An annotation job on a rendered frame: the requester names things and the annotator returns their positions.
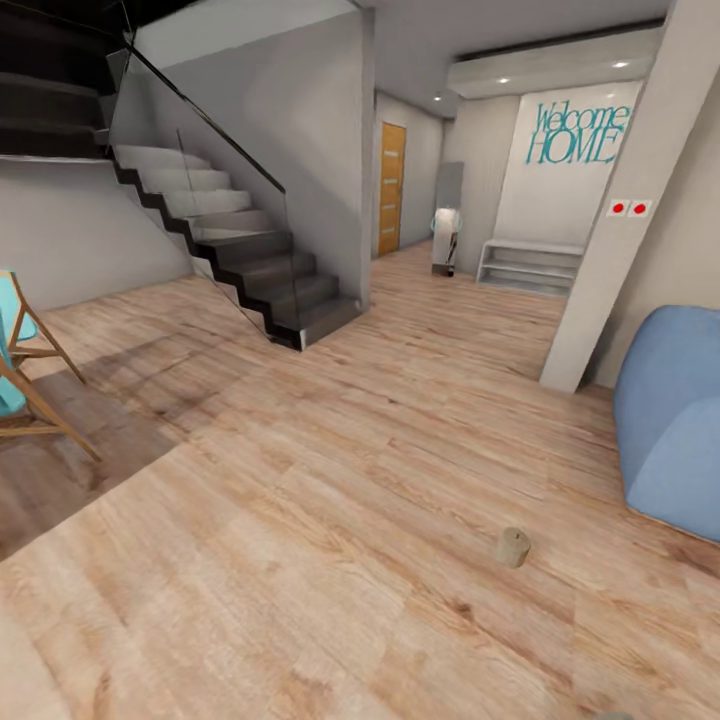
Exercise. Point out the standing mirror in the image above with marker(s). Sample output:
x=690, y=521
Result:
x=446, y=223

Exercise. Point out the pillar candle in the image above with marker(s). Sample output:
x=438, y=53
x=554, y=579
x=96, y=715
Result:
x=513, y=547

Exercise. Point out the door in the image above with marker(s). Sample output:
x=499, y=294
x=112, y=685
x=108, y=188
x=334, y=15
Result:
x=393, y=140

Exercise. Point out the stairs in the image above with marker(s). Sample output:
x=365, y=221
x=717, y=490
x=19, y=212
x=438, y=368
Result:
x=80, y=81

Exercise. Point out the sofa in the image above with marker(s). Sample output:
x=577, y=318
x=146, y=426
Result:
x=667, y=410

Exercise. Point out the electric switch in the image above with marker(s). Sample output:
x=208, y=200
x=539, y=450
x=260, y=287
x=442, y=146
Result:
x=639, y=208
x=619, y=207

